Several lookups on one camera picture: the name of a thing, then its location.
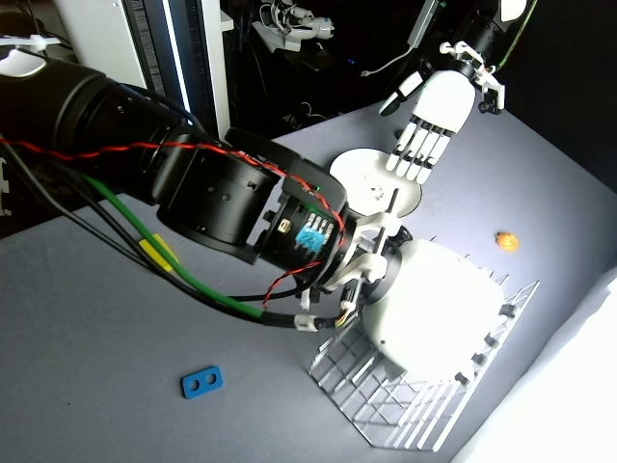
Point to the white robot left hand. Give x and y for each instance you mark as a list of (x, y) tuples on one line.
[(446, 101)]

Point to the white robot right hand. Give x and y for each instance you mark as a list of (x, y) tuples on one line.
[(434, 308)]

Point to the white plate with dark rim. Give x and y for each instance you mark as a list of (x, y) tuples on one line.
[(361, 169)]

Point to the grey adapter bar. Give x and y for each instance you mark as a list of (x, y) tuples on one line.
[(421, 24)]

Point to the orange swirl cookie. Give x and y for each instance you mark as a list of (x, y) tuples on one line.
[(507, 241)]

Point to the spare white robot hand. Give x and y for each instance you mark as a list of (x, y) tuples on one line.
[(289, 36)]

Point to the blue block with two holes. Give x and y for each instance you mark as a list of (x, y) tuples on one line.
[(185, 387)]

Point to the yellow rectangular block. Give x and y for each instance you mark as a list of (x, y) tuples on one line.
[(166, 258)]

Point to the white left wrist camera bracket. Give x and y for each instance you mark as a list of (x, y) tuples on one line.
[(491, 84)]

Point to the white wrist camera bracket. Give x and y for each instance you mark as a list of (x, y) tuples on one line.
[(491, 84), (373, 264)]

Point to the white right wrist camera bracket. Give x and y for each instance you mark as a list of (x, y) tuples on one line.
[(373, 264)]

